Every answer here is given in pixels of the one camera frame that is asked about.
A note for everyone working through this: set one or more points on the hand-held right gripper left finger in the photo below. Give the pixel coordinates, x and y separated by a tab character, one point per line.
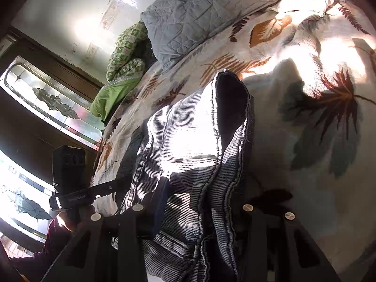
160	201

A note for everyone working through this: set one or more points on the leaf print bedspread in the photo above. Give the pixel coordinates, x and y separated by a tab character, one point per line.
308	158

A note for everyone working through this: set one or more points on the wooden door with stained glass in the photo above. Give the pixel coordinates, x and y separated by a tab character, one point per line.
58	101

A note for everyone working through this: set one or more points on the grey-blue quilted pillow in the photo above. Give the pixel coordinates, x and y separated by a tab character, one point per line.
199	14

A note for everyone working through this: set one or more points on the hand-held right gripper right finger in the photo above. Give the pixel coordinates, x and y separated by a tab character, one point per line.
252	227

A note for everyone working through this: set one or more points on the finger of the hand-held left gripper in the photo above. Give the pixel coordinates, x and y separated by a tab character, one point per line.
110	186

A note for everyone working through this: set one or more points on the beige light switch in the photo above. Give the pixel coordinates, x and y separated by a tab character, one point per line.
93	50

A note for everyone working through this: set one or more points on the person's left hand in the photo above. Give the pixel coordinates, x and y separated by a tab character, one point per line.
64	221

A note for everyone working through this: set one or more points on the green patterned quilt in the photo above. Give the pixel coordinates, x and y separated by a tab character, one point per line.
123	61

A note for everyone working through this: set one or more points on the grey washed denim pants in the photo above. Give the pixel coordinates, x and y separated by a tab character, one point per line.
182	152

